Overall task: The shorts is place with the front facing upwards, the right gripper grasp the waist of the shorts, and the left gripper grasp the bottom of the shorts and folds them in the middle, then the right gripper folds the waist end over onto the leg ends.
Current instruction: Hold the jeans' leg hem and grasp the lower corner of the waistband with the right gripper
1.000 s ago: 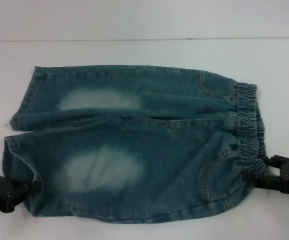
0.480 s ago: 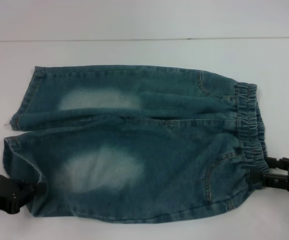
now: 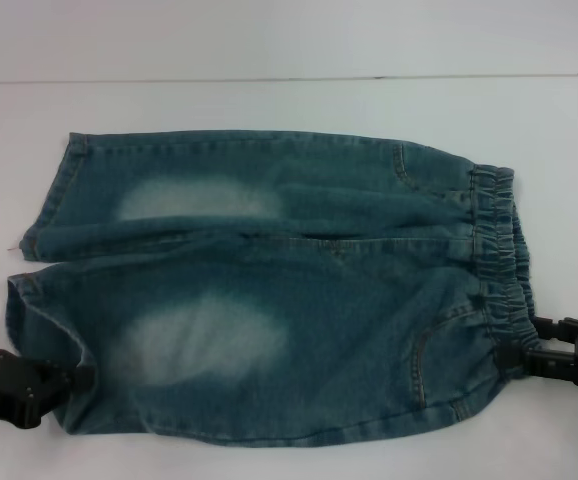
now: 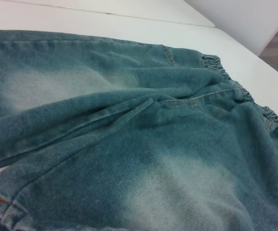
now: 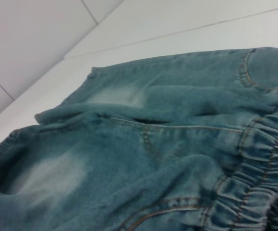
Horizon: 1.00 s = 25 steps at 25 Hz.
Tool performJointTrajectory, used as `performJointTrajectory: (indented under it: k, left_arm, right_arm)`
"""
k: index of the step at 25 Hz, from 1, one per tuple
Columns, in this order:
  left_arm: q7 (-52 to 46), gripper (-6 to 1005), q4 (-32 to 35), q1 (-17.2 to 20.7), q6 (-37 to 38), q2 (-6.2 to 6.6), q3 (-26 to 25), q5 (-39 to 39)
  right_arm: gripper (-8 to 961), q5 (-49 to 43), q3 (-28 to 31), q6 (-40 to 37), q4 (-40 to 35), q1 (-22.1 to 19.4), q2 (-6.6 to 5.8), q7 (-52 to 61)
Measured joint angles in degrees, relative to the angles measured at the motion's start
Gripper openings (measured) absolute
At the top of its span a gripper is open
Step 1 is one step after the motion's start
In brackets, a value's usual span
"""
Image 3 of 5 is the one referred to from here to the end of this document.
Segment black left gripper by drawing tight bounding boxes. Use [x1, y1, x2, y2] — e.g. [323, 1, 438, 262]
[0, 349, 96, 432]

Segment blue denim shorts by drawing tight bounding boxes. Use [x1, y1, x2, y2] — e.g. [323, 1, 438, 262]
[6, 131, 541, 448]

